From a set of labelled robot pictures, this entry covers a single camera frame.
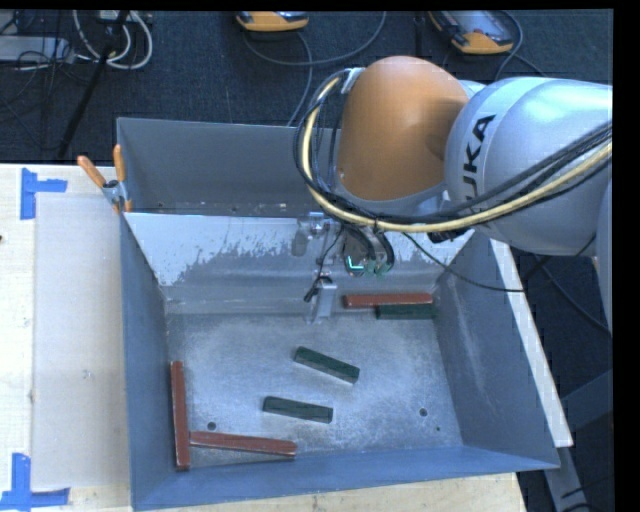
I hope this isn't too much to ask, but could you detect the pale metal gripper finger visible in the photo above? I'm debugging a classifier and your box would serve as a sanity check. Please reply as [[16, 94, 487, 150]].
[[309, 275, 339, 325], [291, 212, 331, 257]]

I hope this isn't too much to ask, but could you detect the grey metal bin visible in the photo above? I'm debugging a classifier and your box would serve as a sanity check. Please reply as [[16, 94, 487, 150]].
[[115, 117, 562, 512]]

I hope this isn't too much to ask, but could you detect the dark green flat block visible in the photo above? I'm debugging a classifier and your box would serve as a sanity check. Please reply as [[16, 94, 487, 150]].
[[261, 395, 335, 425], [374, 303, 438, 321], [292, 345, 362, 386]]

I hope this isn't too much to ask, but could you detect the red-brown flat block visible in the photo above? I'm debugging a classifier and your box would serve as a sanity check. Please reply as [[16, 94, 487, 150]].
[[342, 292, 435, 311], [169, 360, 193, 472], [188, 430, 299, 459]]

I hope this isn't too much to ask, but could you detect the pale flat board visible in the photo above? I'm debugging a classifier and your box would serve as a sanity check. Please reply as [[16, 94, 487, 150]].
[[30, 192, 132, 494]]

